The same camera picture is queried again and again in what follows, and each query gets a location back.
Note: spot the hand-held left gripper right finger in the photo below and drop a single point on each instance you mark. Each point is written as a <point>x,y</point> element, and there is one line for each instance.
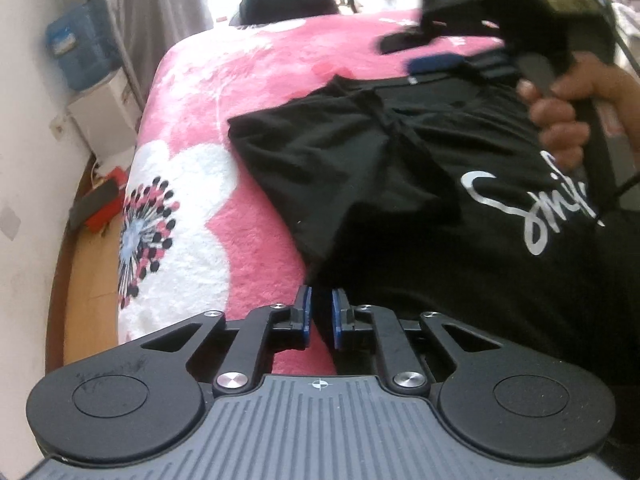
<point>337,317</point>

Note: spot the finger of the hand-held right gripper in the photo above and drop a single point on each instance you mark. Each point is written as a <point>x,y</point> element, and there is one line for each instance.
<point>430,37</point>
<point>435,64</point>

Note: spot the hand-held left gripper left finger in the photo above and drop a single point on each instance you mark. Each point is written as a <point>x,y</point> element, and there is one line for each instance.
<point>306,317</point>

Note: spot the black t-shirt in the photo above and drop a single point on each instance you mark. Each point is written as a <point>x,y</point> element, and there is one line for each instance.
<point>400,200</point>

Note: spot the person's right hand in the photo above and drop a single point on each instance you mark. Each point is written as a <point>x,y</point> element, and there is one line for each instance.
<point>605,82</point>

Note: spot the white cloth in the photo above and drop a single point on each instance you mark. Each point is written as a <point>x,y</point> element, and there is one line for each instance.
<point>627,10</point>

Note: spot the pink floral blanket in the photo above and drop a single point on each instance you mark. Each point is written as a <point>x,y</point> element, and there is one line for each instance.
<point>200,125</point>

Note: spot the red box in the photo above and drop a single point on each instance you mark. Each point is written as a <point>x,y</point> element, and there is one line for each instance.
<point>102,200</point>

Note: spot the grey curtain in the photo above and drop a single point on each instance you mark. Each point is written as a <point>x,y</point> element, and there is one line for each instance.
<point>160,15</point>

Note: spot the white cabinet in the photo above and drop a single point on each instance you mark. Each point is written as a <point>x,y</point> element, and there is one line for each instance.
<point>107,120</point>

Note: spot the wall socket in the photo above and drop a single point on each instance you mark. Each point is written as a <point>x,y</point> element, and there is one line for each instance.
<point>58,126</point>

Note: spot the blue box on wall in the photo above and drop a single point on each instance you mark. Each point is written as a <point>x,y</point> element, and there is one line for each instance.
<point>80,45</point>

